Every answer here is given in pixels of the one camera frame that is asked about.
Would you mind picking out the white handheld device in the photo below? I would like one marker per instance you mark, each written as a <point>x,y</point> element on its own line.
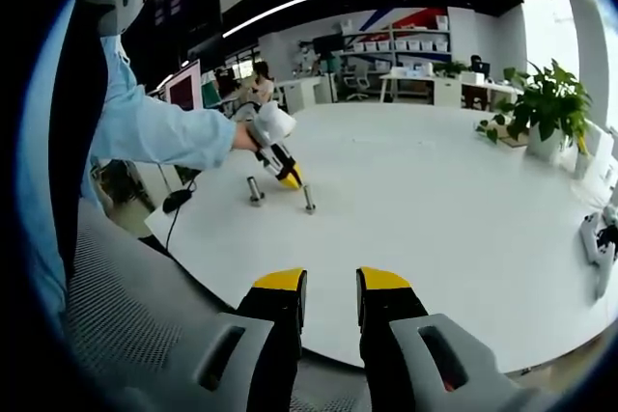
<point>598,248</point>

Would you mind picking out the person's left hand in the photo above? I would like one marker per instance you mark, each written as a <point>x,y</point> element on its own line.
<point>246,137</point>

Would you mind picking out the grey mesh chair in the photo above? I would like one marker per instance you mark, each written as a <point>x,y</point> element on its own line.
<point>159,315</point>

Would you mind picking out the potted green plant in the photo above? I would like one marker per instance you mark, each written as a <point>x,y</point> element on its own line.
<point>545,108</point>

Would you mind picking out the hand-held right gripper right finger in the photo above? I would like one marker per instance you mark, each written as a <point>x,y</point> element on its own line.
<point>410,335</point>

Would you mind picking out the thin threaded steel stud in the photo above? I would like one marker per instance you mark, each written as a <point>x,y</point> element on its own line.
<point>308,200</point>

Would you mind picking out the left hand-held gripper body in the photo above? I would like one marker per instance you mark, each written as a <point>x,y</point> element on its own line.
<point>272,123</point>

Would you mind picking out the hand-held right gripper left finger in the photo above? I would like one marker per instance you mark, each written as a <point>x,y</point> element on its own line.
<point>270,335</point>

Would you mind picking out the thick threaded steel stud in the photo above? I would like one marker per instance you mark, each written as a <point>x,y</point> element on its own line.
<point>255,190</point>

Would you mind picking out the storage shelf with white bins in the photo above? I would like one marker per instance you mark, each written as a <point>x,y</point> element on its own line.
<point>401,40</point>

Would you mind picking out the white upright box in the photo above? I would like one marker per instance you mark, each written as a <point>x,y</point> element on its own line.
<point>582,158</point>

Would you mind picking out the white office desk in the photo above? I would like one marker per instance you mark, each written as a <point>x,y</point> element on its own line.
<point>434,86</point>

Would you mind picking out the grey office chair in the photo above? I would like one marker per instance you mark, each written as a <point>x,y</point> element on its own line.
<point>358,81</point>

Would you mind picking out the black computer mouse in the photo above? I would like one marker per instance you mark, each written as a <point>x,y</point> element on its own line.
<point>176,201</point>

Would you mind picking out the person's blue shirt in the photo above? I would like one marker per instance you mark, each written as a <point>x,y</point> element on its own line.
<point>38,166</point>

